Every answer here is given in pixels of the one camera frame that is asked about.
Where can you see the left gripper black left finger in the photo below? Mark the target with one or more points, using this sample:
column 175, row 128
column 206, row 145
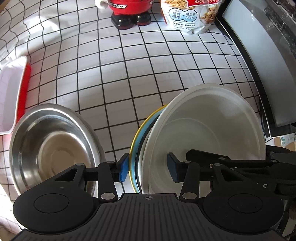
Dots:
column 110, row 173

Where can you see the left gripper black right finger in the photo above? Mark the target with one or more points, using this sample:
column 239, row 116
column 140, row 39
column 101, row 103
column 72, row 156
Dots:
column 186, row 173

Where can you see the blue ceramic bowl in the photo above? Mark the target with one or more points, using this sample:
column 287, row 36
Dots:
column 144, row 132

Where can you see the white paper noodle bowl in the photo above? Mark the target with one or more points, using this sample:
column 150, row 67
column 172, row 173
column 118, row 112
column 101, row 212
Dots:
column 206, row 117

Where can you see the yellow rimmed white bowl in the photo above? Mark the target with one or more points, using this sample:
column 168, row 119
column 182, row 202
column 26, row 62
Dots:
column 158, row 111

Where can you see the stainless steel bowl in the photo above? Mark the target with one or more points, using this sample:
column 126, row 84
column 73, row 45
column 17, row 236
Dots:
column 48, row 139

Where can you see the white and red rectangular tray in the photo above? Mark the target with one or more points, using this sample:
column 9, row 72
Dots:
column 15, row 78

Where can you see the white black grid tablecloth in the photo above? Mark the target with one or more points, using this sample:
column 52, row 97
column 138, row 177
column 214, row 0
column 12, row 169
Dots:
column 115, row 78

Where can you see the red cereal bag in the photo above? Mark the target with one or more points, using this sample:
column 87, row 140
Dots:
column 190, row 16

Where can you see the white microwave oven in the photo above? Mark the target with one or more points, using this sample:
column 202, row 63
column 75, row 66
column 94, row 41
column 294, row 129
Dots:
column 264, row 33

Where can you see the red panda robot figurine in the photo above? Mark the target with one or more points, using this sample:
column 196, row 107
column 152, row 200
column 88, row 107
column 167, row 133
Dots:
column 127, row 13

